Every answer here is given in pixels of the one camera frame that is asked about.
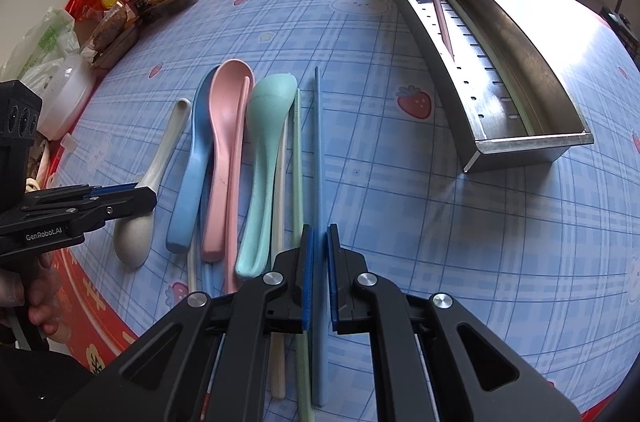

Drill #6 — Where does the white spoon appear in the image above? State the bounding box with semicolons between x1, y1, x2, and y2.
113;98;191;269

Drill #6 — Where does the white chopstick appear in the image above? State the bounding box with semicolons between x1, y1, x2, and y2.
186;234;198;293
270;119;288;399

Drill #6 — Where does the blue spoon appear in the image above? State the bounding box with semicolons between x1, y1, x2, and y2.
166;68;217;254

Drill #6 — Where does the green spoon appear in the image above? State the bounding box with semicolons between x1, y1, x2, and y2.
235;74;297;279

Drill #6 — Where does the green chopstick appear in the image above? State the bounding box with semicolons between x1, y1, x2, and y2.
439;0;535;139
292;90;314;422

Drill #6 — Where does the pink spoon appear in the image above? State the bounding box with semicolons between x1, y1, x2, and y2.
201;58;254;262

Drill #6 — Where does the person left hand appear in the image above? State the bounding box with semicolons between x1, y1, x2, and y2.
1;252;62;338

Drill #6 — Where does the white plastic lidded container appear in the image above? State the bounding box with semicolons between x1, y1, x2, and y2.
38;54;96;142

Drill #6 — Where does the green white plastic bag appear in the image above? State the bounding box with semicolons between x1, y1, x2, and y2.
1;8;79;81

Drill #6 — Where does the brown food packet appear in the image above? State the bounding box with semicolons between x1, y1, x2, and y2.
80;2;140;70

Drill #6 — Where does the blue plaid table mat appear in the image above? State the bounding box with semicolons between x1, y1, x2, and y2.
56;0;639;410

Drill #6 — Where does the stainless steel utensil tray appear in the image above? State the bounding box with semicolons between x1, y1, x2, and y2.
394;0;594;173

